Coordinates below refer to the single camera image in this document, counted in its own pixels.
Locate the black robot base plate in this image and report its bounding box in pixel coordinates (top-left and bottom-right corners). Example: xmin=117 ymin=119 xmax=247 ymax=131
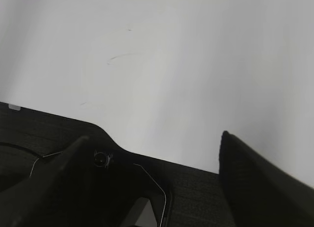
xmin=0 ymin=103 xmax=235 ymax=227

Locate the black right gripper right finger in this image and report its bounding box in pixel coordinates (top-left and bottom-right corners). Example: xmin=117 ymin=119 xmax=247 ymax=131
xmin=219 ymin=131 xmax=314 ymax=227

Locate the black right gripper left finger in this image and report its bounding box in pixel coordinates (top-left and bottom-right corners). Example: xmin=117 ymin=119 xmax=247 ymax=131
xmin=0 ymin=136 xmax=89 ymax=227

